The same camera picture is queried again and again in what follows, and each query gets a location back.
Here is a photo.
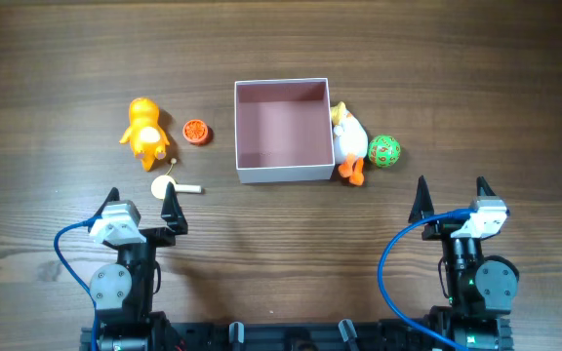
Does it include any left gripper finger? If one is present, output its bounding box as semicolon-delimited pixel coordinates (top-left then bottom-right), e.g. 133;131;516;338
93;187;120;218
161;182;188;233

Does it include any orange dinosaur figure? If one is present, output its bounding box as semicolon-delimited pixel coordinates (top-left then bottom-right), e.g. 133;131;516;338
119;97;170;172

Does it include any green patterned ball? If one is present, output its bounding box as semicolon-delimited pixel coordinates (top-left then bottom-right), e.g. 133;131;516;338
368;135;402;168

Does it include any orange round wheel toy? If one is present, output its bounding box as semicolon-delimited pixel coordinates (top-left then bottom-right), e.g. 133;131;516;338
182;119;211;145

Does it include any white plush duck yellow hat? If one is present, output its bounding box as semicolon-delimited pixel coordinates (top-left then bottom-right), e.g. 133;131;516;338
330;101;368;186

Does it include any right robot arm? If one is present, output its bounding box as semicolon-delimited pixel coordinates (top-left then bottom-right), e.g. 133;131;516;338
409;176;519;351

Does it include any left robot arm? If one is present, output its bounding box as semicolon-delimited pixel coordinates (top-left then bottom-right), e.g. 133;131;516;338
80;183;188;351

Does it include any white box pink interior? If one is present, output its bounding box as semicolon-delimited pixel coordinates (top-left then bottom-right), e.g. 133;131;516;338
234;78;335;184

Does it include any right blue cable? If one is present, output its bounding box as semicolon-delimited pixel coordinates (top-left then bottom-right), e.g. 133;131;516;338
377;208;475;351

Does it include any blue cable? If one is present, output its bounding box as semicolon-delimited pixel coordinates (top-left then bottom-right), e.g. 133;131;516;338
377;208;475;351
53;218;100;351

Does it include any left blue cable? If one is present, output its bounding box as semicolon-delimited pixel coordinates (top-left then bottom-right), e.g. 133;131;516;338
53;218;100;351

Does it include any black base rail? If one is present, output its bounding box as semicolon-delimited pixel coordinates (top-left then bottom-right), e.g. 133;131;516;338
79;319;512;351

